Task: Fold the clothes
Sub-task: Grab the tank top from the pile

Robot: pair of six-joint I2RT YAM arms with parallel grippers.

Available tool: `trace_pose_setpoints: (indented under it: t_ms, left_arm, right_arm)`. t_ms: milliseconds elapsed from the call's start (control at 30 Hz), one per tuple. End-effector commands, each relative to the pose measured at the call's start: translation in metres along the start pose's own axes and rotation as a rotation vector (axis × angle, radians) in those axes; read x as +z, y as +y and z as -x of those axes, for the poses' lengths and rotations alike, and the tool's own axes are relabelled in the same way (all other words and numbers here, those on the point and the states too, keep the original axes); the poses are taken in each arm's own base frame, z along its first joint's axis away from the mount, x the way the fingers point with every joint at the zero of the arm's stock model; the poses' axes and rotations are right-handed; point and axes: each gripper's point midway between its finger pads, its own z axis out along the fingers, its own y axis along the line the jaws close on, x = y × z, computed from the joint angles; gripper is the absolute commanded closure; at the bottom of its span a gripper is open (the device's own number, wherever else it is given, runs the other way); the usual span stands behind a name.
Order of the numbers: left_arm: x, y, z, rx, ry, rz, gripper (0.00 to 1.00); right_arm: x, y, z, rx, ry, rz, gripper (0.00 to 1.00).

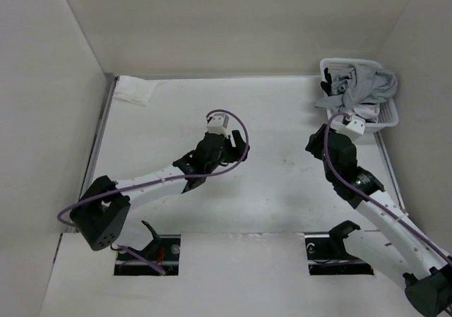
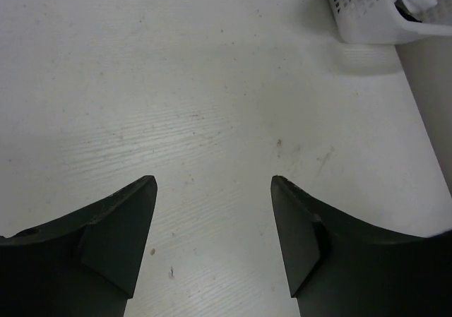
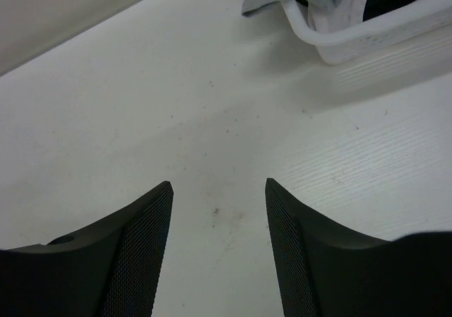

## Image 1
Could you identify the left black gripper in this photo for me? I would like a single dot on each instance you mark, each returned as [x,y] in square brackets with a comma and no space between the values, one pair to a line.
[235,154]

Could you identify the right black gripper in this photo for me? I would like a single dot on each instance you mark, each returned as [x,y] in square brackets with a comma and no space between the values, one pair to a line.
[316,138]

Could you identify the grey tank top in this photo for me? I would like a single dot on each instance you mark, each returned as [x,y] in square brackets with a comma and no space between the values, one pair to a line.
[359,85]

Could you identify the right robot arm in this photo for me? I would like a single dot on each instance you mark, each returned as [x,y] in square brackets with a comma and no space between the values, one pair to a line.
[409,258]

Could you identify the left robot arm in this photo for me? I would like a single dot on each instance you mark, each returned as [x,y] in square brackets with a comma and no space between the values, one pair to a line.
[105,214]

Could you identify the white tank top in basket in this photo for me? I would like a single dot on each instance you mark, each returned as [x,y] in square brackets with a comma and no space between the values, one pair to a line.
[368,112]

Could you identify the black tank top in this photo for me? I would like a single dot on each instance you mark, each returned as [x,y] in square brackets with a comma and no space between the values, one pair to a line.
[326,85]

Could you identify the folded white tank top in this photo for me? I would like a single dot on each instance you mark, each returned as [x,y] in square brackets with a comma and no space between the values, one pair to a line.
[135,90]

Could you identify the white plastic laundry basket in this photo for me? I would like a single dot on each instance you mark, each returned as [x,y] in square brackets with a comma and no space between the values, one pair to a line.
[388,116]

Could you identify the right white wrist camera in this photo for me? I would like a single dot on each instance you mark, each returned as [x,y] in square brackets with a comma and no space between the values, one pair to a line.
[353,126]

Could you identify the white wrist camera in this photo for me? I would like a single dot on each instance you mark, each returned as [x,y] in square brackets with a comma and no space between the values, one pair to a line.
[353,126]
[217,123]

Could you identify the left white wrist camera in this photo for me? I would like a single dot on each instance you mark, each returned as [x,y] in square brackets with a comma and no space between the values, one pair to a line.
[217,123]

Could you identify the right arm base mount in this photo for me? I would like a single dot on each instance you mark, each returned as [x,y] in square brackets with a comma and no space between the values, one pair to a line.
[326,253]

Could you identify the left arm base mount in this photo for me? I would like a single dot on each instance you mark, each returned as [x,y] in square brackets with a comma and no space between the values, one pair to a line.
[162,254]

